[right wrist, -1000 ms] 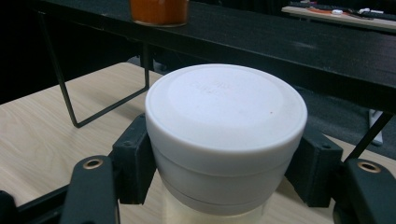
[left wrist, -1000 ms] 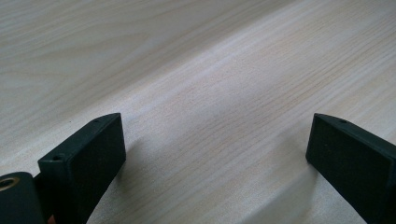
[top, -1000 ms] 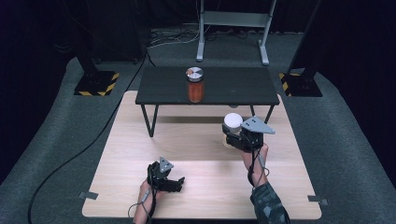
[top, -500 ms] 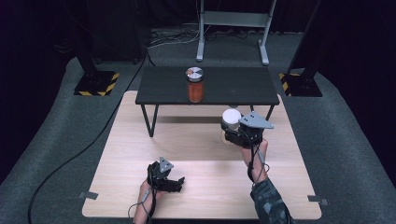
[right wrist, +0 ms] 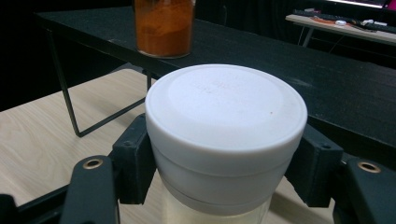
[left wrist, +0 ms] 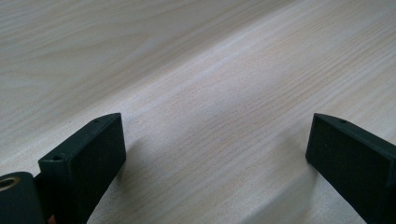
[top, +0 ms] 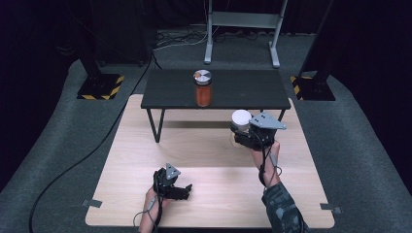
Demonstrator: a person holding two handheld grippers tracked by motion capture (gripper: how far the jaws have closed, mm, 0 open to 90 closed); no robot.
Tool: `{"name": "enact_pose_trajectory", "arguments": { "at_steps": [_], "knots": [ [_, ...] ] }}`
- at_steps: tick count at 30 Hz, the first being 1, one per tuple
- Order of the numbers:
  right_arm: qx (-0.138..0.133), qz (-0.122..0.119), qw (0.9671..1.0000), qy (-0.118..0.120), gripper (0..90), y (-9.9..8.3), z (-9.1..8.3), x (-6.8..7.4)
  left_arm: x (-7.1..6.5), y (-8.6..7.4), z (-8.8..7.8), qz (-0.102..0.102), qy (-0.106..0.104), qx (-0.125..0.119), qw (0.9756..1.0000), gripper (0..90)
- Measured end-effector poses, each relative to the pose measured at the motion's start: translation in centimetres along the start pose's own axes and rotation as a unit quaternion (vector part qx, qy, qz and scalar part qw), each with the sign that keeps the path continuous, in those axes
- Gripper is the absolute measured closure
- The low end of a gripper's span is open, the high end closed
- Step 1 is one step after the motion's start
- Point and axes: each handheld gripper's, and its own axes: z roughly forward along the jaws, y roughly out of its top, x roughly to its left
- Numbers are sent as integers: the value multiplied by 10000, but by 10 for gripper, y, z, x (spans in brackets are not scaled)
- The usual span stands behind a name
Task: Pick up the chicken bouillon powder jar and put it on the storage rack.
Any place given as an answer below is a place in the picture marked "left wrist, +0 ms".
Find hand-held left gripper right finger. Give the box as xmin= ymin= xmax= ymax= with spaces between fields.
xmin=304 ymin=112 xmax=396 ymax=224

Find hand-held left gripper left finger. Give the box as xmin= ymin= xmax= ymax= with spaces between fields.
xmin=37 ymin=112 xmax=127 ymax=224

